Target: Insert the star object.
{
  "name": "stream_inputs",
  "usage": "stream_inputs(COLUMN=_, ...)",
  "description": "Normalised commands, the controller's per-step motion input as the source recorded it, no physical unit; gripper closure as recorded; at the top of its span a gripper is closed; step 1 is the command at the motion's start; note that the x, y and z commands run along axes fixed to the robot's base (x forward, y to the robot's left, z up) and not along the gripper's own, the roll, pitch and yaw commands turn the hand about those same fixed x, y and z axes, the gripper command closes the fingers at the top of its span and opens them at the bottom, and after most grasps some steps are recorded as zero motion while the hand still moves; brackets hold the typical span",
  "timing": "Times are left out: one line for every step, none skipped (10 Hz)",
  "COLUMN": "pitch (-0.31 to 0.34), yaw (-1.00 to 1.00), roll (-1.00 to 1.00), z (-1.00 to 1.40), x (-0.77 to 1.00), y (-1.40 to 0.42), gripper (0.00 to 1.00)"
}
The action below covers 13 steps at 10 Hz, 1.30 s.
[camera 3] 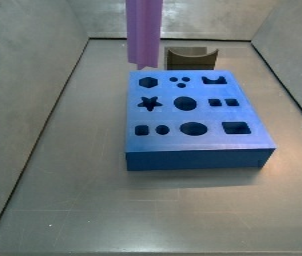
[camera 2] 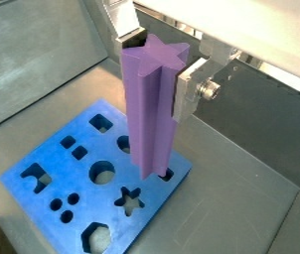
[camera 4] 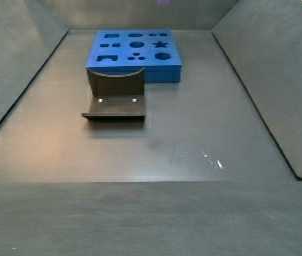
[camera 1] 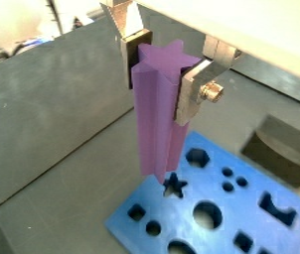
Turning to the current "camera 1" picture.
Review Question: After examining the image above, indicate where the grey upright panel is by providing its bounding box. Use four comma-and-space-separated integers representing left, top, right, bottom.
0, 19, 133, 204

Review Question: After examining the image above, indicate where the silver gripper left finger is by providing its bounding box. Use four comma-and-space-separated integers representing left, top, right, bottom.
100, 0, 153, 89

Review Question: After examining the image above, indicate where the purple star-shaped peg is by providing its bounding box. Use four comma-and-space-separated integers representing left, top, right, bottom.
132, 40, 200, 183

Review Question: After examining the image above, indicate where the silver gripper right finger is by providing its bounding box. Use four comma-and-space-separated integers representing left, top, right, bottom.
176, 35, 242, 126

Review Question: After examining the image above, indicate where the blue shape-sorting board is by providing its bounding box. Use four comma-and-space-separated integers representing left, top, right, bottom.
105, 132, 300, 254

